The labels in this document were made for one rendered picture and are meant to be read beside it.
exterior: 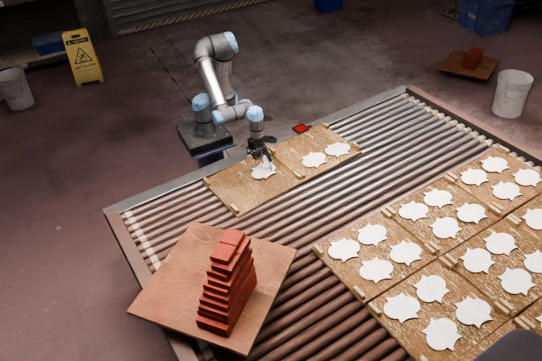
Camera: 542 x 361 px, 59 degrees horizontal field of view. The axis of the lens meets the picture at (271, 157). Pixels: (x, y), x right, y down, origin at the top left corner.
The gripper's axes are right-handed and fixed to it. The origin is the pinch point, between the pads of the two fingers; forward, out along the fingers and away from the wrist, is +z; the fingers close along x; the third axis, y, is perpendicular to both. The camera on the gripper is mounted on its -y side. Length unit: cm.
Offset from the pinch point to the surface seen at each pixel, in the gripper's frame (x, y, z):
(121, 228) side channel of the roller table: -16, 76, 4
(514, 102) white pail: 17, -281, 81
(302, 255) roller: 54, 24, 8
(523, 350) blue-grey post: 154, 110, -141
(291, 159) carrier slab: 2.5, -18.2, 5.2
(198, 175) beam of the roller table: -25.8, 24.8, 7.3
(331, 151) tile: 14.9, -37.2, 4.2
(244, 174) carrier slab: -6.1, 8.3, 5.2
